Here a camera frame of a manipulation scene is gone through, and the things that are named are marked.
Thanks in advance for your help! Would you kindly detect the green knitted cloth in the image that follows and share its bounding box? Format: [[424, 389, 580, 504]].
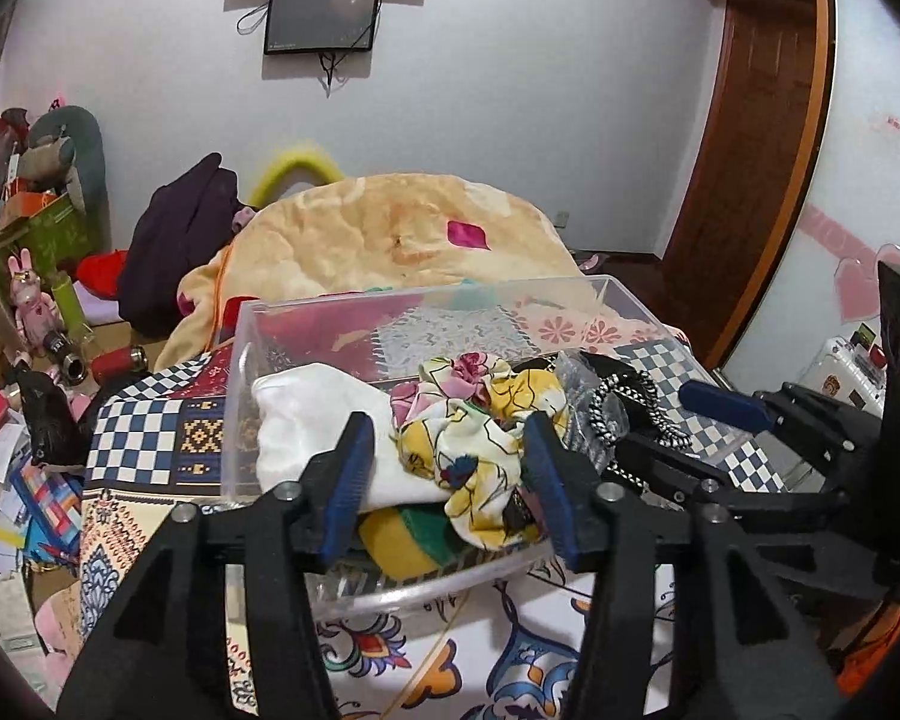
[[357, 504, 476, 580]]

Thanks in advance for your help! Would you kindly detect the green bottle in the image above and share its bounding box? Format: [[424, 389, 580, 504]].
[[50, 271, 89, 344]]

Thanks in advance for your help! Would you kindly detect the grey green plush toy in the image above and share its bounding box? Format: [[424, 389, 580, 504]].
[[19, 106, 110, 241]]

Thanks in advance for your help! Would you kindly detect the yellow fuzzy hoop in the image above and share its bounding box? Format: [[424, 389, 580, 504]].
[[245, 143, 344, 210]]

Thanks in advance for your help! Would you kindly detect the small black wall monitor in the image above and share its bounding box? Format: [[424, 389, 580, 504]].
[[263, 0, 380, 55]]

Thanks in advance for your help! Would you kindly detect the green cardboard box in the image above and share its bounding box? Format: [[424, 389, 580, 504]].
[[0, 195, 102, 280]]

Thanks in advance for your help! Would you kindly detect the floral fabric scrunchie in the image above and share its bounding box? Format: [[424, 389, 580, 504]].
[[390, 351, 567, 551]]

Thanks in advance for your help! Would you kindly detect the peach fleece blanket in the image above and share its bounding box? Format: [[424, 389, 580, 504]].
[[152, 174, 578, 371]]

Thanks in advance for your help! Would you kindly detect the clear plastic storage box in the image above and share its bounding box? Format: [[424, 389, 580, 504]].
[[221, 277, 704, 621]]

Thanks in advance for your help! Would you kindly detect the patterned patchwork tablecloth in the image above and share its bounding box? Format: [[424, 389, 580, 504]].
[[77, 313, 797, 720]]

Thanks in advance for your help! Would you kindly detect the dark purple garment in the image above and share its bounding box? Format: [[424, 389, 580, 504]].
[[116, 153, 244, 338]]

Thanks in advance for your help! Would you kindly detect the white sliding wardrobe door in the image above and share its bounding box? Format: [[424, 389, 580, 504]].
[[725, 0, 900, 392]]

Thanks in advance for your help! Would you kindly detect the clear plastic bag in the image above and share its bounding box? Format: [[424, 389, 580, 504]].
[[553, 351, 631, 472]]

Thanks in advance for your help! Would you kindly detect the red cushion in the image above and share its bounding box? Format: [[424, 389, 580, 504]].
[[74, 250, 128, 301]]

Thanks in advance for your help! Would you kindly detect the white drawstring pouch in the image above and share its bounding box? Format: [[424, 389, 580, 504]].
[[251, 362, 450, 514]]

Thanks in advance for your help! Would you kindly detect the pink rabbit figurine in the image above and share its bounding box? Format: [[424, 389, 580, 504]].
[[7, 247, 64, 353]]

